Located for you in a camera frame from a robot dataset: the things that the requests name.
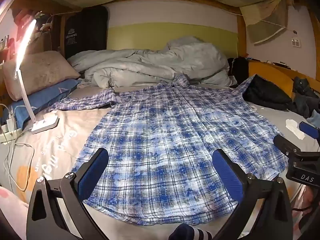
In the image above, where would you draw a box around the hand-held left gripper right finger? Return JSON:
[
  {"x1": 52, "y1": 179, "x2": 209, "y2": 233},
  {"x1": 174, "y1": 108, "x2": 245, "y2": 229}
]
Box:
[{"x1": 212, "y1": 149, "x2": 293, "y2": 240}]

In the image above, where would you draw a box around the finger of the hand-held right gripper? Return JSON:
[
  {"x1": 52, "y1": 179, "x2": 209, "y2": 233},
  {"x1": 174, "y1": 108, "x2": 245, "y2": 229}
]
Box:
[
  {"x1": 273, "y1": 135, "x2": 300, "y2": 158},
  {"x1": 299, "y1": 121, "x2": 320, "y2": 139}
]

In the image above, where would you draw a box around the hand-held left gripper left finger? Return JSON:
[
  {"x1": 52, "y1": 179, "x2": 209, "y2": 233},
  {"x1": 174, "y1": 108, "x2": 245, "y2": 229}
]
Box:
[{"x1": 26, "y1": 148, "x2": 110, "y2": 240}]

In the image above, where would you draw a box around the blue plaid shirt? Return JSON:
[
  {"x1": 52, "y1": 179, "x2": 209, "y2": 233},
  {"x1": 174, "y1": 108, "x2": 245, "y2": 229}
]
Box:
[{"x1": 45, "y1": 74, "x2": 289, "y2": 227}]

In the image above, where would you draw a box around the dark clothes pile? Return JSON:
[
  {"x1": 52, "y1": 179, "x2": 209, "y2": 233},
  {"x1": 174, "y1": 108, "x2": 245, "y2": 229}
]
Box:
[{"x1": 291, "y1": 76, "x2": 320, "y2": 119}]

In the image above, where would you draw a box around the white cloth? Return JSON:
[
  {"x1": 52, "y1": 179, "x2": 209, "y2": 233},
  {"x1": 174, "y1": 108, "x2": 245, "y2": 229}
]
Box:
[{"x1": 285, "y1": 119, "x2": 306, "y2": 140}]

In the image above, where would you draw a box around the black folded jacket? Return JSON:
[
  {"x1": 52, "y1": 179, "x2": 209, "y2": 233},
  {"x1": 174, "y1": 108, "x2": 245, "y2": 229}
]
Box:
[{"x1": 242, "y1": 74, "x2": 293, "y2": 110}]

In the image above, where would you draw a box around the white desk lamp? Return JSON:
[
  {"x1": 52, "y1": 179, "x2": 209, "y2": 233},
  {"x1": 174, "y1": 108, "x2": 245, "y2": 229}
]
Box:
[{"x1": 15, "y1": 19, "x2": 60, "y2": 134}]

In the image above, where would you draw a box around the person's striped socked foot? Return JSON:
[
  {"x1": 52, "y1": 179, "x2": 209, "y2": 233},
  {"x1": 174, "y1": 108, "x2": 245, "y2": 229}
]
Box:
[{"x1": 168, "y1": 223, "x2": 213, "y2": 240}]

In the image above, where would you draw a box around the pink cloth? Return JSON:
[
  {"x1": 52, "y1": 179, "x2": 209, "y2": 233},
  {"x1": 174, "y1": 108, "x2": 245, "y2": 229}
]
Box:
[{"x1": 0, "y1": 186, "x2": 29, "y2": 230}]

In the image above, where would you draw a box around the black cloth on pillow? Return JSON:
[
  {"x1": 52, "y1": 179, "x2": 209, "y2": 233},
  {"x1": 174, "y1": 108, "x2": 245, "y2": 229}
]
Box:
[{"x1": 228, "y1": 57, "x2": 249, "y2": 85}]

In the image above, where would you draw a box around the blue pillow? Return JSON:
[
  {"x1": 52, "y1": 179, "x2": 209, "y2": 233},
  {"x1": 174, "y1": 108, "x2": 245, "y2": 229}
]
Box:
[{"x1": 11, "y1": 79, "x2": 80, "y2": 130}]

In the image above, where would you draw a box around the beige pillow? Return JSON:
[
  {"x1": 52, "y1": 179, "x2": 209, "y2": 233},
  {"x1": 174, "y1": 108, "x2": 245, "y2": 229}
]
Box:
[{"x1": 3, "y1": 50, "x2": 81, "y2": 102}]

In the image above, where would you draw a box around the hanging beige cloth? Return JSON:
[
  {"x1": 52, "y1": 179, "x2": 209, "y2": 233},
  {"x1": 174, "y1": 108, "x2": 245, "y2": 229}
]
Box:
[{"x1": 240, "y1": 0, "x2": 292, "y2": 45}]

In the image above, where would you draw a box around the grey duvet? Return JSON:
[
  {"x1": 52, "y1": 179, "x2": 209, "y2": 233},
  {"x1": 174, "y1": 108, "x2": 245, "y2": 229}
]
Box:
[{"x1": 67, "y1": 36, "x2": 237, "y2": 89}]

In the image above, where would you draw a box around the cluttered wooden shelf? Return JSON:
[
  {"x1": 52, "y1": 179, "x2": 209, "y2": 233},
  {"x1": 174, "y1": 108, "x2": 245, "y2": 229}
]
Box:
[{"x1": 0, "y1": 7, "x2": 60, "y2": 63}]

